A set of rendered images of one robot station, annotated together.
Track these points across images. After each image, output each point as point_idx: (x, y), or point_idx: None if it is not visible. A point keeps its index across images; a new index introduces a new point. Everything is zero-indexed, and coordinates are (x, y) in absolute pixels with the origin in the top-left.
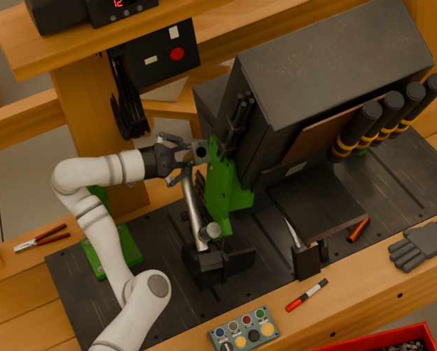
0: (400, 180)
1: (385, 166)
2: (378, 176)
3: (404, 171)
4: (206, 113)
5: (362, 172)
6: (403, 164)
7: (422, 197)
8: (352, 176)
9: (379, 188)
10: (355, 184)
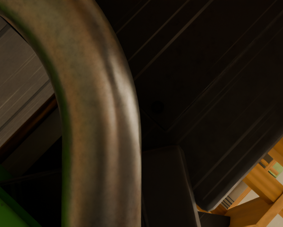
0: (21, 111)
1: (46, 84)
2: (30, 87)
3: (36, 105)
4: (278, 64)
5: (39, 66)
6: (47, 97)
7: None
8: (32, 60)
9: (7, 101)
10: (16, 71)
